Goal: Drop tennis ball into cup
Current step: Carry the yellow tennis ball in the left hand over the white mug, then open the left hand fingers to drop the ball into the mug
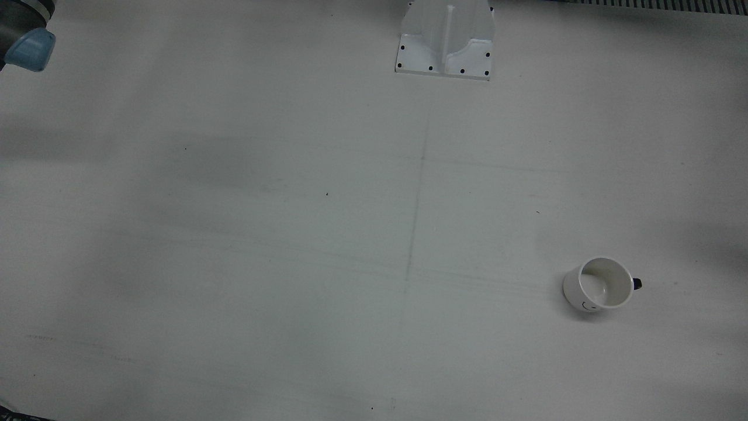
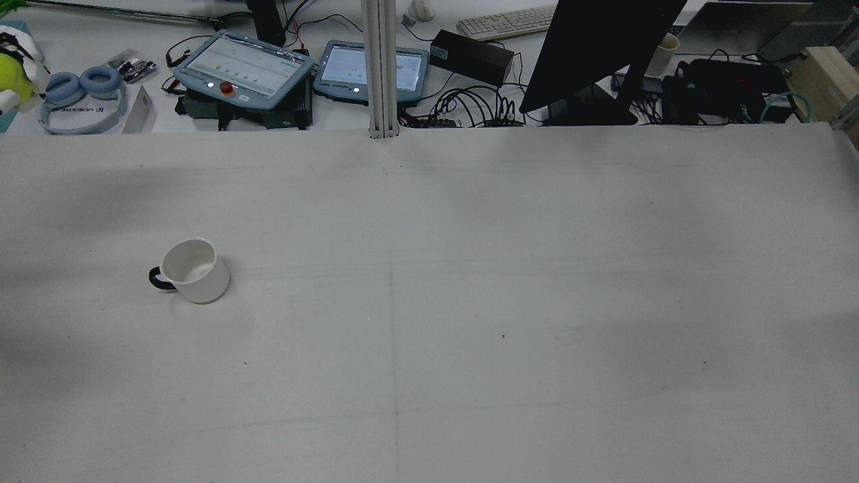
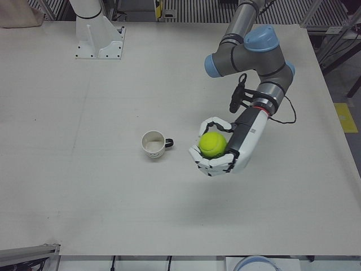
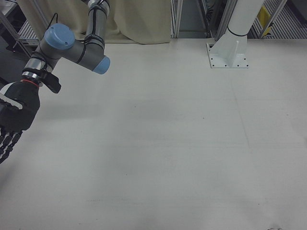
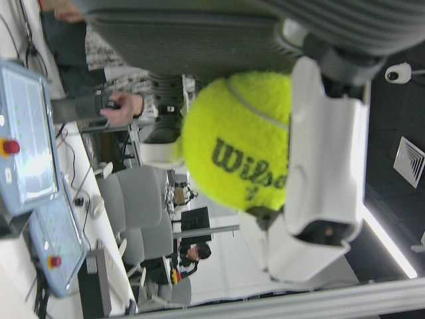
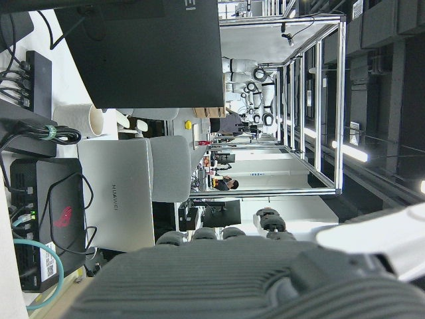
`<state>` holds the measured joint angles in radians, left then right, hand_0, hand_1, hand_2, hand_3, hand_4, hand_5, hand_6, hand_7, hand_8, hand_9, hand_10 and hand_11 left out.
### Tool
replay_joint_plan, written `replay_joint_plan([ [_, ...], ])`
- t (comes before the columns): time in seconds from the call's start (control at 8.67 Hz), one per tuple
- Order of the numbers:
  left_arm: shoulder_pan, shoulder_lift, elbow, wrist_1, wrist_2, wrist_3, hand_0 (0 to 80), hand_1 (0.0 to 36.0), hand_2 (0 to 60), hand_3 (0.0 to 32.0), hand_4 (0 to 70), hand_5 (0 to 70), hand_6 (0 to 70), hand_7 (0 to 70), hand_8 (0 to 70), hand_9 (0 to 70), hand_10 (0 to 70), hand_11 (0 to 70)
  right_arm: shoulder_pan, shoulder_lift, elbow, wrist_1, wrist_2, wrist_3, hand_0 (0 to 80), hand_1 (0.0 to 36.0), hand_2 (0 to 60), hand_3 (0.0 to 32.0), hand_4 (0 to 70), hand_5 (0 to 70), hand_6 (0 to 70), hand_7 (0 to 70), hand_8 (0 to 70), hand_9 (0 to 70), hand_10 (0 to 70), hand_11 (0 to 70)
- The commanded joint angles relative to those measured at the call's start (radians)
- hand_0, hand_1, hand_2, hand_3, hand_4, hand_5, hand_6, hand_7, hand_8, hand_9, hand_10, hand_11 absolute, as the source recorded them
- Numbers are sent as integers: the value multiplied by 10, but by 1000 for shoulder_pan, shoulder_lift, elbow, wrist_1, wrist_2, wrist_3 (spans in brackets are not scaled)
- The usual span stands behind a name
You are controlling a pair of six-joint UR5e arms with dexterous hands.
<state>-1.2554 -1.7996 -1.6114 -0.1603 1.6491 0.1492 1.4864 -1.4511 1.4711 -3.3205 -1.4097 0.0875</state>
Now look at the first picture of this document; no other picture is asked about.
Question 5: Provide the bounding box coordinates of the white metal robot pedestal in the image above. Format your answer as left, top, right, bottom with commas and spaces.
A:
394, 0, 496, 81

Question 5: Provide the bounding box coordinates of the black striped metal grating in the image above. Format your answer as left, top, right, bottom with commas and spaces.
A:
576, 0, 748, 16

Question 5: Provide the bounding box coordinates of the white mug with black handle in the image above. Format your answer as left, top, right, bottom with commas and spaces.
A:
563, 257, 643, 313

